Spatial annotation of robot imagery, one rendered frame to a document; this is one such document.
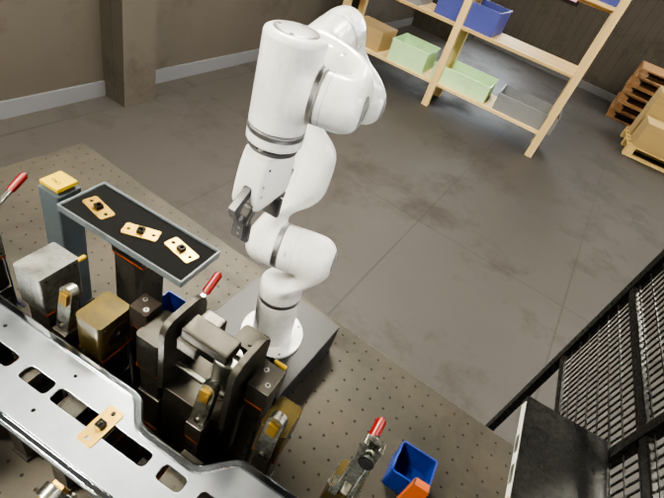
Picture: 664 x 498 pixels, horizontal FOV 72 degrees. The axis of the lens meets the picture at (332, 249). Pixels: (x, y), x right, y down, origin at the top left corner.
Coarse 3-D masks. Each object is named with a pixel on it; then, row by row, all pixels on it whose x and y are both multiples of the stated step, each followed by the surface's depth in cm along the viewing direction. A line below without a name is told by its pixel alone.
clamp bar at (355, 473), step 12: (372, 444) 79; (384, 444) 80; (360, 456) 77; (372, 456) 78; (348, 468) 83; (360, 468) 83; (372, 468) 77; (348, 480) 86; (360, 480) 83; (336, 492) 87
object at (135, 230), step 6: (132, 228) 108; (138, 228) 107; (144, 228) 108; (150, 228) 109; (132, 234) 107; (138, 234) 107; (144, 234) 108; (150, 234) 108; (156, 234) 109; (150, 240) 107; (156, 240) 107
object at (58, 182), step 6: (54, 174) 115; (60, 174) 115; (66, 174) 116; (42, 180) 112; (48, 180) 113; (54, 180) 113; (60, 180) 114; (66, 180) 114; (72, 180) 115; (48, 186) 112; (54, 186) 112; (60, 186) 112; (66, 186) 113; (72, 186) 115; (60, 192) 112
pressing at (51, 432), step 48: (0, 336) 97; (48, 336) 100; (0, 384) 90; (96, 384) 95; (48, 432) 86; (144, 432) 91; (96, 480) 83; (144, 480) 85; (192, 480) 87; (240, 480) 89
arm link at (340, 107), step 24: (312, 24) 74; (336, 24) 75; (336, 48) 69; (336, 72) 60; (360, 72) 62; (336, 96) 58; (360, 96) 59; (312, 120) 60; (336, 120) 59; (360, 120) 60
